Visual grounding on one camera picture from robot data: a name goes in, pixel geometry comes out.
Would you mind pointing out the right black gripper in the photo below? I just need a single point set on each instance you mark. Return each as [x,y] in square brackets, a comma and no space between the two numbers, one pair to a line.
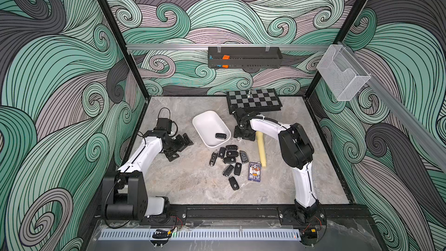
[244,132]

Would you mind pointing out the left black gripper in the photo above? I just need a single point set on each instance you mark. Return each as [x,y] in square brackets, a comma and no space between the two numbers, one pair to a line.
[181,144]

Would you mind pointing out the grey black car key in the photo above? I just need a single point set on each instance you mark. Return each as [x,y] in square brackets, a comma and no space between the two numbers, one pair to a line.
[243,157]

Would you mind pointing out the black chrome slim car key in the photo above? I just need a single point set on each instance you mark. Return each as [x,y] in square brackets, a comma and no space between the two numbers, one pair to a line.
[213,158]

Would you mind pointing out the white storage box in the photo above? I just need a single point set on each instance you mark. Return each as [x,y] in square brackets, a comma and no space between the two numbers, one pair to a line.
[207,125]

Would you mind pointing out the black flip car key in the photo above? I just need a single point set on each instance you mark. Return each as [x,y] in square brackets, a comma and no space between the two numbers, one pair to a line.
[228,170]

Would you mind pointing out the black car key lowest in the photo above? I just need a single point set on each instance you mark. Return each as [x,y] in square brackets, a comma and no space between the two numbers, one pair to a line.
[233,182]

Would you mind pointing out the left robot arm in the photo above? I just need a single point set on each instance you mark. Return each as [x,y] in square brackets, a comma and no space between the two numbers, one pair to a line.
[124,193]

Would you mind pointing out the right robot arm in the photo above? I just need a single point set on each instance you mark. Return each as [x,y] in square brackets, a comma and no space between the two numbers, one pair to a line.
[296,151]

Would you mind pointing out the black VW car key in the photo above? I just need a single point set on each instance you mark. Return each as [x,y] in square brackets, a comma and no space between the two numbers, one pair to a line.
[237,169]

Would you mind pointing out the blue playing cards box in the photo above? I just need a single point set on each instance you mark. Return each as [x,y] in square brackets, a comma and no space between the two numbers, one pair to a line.
[254,173]

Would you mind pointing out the cream foam roller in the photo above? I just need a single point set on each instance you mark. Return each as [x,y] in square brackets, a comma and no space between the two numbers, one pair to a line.
[261,148]

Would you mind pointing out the black grey chessboard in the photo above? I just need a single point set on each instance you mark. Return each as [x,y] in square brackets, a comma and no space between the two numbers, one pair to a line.
[262,100]

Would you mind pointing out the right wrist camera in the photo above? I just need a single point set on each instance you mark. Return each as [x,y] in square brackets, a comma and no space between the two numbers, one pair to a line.
[239,114]

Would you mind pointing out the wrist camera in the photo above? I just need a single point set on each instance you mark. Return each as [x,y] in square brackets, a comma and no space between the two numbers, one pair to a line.
[164,124]
[239,114]

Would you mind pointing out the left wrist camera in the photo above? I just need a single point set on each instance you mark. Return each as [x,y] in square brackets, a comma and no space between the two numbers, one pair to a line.
[164,124]

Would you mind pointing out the black wall tray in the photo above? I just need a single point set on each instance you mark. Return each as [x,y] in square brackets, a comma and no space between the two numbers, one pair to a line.
[244,58]

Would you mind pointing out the white perforated cable duct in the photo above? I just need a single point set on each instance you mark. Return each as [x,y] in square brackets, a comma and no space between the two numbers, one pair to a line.
[205,234]

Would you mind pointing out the clear acrylic wall holder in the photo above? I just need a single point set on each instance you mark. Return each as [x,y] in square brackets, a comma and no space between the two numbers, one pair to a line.
[343,72]

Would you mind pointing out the aluminium wall rail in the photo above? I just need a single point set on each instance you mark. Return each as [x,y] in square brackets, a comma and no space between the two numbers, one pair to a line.
[203,47]

